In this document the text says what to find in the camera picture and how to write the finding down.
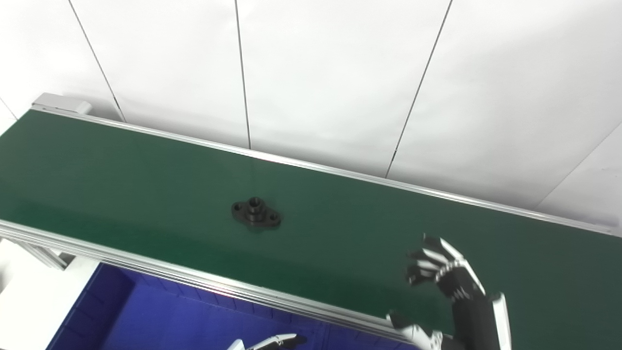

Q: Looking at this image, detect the black flange part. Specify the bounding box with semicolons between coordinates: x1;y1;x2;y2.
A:
231;196;282;231

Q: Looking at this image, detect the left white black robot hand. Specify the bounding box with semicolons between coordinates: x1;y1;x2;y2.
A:
227;333;308;350

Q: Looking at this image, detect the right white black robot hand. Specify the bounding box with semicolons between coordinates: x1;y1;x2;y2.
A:
386;233;512;350

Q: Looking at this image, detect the blue plastic bin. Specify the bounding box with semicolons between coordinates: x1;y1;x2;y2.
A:
46;262;324;350
323;325;414;350

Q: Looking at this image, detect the aluminium conveyor support leg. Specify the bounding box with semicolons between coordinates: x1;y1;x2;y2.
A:
15;240;69;271

